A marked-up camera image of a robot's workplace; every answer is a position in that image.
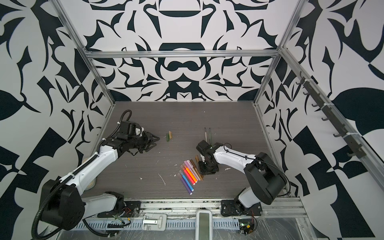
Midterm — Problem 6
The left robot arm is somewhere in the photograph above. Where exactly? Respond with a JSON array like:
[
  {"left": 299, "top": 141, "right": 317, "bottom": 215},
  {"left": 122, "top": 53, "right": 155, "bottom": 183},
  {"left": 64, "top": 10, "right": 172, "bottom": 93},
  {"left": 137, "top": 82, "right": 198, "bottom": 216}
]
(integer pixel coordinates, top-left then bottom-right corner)
[{"left": 31, "top": 110, "right": 160, "bottom": 240}]

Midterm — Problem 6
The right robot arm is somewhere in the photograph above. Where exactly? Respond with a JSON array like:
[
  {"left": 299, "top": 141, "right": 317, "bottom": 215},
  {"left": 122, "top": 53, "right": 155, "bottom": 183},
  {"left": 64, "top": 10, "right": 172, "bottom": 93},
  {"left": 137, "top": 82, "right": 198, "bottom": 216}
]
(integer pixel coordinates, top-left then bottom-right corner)
[{"left": 196, "top": 140, "right": 289, "bottom": 212}]

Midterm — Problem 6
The lilac marker pen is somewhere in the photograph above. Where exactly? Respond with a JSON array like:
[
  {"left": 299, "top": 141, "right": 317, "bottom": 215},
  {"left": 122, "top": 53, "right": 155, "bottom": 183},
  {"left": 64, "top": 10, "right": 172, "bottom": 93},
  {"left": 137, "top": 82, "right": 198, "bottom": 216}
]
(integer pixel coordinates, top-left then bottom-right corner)
[{"left": 184, "top": 161, "right": 200, "bottom": 182}]

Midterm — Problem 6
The orange marker pen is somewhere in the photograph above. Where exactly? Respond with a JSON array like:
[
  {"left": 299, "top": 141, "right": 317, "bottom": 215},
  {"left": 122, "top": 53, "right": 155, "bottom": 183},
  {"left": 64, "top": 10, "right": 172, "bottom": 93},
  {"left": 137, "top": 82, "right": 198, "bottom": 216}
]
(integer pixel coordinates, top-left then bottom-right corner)
[{"left": 185, "top": 167, "right": 198, "bottom": 183}]

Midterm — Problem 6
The pink cream marker pen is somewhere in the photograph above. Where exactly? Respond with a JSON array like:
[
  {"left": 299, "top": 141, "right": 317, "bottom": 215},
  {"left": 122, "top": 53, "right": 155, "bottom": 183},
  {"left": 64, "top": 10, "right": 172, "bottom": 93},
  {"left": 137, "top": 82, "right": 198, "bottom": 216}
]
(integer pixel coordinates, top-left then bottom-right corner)
[{"left": 187, "top": 160, "right": 200, "bottom": 181}]

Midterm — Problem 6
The red marker pen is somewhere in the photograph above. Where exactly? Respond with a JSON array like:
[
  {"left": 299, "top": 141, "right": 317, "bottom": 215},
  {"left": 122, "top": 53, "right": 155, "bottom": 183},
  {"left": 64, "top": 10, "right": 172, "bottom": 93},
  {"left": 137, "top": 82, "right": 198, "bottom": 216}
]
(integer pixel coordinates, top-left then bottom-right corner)
[{"left": 183, "top": 168, "right": 196, "bottom": 185}]

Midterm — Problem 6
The purple marker pen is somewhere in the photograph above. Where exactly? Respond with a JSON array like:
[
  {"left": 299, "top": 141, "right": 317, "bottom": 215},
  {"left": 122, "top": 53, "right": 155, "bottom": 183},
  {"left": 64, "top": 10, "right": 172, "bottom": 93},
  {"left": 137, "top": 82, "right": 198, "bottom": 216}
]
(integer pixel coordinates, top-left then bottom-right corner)
[{"left": 178, "top": 174, "right": 193, "bottom": 195}]

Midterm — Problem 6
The white handheld device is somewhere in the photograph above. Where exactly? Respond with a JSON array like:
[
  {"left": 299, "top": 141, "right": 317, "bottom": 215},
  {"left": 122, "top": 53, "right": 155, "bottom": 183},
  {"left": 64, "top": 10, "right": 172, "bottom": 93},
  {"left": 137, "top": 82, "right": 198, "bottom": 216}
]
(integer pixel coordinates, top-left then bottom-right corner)
[{"left": 195, "top": 210, "right": 213, "bottom": 240}]

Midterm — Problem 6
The small circuit board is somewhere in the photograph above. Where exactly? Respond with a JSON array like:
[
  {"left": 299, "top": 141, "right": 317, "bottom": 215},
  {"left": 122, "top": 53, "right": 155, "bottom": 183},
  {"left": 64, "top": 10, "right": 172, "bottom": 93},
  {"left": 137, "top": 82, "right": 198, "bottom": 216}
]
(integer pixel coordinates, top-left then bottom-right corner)
[{"left": 239, "top": 218, "right": 258, "bottom": 235}]

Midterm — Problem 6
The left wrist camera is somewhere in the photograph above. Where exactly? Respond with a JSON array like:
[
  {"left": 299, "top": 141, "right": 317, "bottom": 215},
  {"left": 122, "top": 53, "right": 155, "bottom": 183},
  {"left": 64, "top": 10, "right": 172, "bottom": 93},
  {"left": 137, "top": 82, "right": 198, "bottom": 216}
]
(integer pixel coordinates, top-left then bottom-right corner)
[{"left": 133, "top": 127, "right": 144, "bottom": 137}]

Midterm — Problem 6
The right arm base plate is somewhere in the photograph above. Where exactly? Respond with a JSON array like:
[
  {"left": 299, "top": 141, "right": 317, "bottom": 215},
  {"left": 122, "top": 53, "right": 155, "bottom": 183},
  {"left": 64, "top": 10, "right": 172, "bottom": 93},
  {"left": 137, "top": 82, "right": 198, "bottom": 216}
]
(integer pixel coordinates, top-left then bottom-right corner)
[{"left": 221, "top": 200, "right": 263, "bottom": 217}]

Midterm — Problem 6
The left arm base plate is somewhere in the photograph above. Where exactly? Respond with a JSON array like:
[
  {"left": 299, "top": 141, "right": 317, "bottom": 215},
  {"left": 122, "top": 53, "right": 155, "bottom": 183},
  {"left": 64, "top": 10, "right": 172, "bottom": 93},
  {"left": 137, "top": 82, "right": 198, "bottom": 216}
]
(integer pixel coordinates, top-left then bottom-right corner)
[{"left": 97, "top": 201, "right": 141, "bottom": 218}]

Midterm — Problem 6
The white latch bracket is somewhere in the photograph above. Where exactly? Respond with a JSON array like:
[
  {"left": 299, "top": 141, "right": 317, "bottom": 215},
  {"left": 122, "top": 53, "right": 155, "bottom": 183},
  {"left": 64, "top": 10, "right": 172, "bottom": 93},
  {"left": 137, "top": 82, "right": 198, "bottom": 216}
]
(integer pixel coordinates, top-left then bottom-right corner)
[{"left": 142, "top": 213, "right": 168, "bottom": 232}]

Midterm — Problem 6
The black corrugated cable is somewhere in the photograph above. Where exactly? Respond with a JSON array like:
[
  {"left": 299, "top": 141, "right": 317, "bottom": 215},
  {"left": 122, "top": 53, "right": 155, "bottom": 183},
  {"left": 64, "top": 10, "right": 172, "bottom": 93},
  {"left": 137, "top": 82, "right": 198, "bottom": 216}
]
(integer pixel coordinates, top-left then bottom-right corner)
[{"left": 82, "top": 217, "right": 133, "bottom": 238}]

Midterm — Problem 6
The aluminium frame crossbar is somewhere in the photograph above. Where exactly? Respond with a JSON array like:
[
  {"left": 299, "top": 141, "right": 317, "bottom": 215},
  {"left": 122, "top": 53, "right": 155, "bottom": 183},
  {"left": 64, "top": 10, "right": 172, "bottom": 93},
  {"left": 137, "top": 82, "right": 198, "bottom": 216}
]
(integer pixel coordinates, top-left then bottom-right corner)
[{"left": 85, "top": 50, "right": 278, "bottom": 59}]

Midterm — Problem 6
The wall hook rail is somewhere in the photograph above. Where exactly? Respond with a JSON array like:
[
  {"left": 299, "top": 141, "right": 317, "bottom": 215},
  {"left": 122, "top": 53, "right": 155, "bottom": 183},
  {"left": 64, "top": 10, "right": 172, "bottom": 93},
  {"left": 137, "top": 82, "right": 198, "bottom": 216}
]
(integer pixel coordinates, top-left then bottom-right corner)
[{"left": 297, "top": 72, "right": 367, "bottom": 159}]

